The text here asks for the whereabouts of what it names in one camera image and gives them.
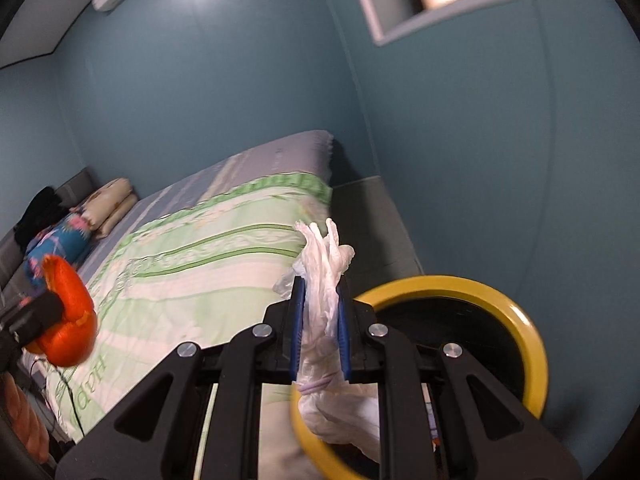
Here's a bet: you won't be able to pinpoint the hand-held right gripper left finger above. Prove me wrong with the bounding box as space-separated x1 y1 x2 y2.
55 275 307 480

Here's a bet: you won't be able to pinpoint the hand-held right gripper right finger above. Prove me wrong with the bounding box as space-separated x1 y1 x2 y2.
336 274 583 480

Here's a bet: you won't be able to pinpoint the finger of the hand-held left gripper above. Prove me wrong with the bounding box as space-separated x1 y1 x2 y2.
7 291 65 338

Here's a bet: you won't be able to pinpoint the orange plastic bag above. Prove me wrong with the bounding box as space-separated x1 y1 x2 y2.
22 254 98 367

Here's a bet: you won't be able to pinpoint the white plastic bag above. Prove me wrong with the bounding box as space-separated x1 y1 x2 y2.
272 217 383 463

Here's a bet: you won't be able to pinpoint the yellow rimmed brown bin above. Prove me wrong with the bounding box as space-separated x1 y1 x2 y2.
290 274 550 480

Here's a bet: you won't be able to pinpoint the person's left hand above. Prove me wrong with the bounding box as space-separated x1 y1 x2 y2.
0 374 51 466

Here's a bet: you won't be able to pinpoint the blue floral folded quilt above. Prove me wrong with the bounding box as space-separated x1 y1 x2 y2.
24 212 93 291

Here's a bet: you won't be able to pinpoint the black clothes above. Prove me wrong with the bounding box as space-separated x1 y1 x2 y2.
14 186 63 246

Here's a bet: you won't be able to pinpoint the green floral quilt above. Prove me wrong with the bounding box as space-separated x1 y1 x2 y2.
45 172 333 480

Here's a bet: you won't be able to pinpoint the grey bed headboard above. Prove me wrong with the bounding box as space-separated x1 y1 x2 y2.
0 166 98 291

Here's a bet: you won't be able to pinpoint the beige folded pillows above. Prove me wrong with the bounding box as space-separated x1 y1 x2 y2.
70 177 138 240

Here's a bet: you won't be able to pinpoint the grey striped bed sheet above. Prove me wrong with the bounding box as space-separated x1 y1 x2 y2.
80 130 335 281

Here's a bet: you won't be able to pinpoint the black cable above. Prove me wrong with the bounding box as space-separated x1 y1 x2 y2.
30 355 86 436

